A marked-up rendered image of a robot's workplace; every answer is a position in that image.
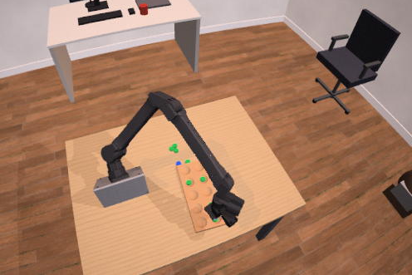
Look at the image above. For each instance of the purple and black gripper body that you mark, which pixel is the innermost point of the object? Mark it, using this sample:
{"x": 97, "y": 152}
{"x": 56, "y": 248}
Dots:
{"x": 208, "y": 209}

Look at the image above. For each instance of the orange tray with round pockets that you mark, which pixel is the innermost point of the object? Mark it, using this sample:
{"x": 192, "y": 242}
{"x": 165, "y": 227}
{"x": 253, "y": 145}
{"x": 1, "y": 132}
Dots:
{"x": 198, "y": 195}

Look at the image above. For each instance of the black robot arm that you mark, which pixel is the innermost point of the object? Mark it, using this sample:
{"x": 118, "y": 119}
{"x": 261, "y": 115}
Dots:
{"x": 171, "y": 108}

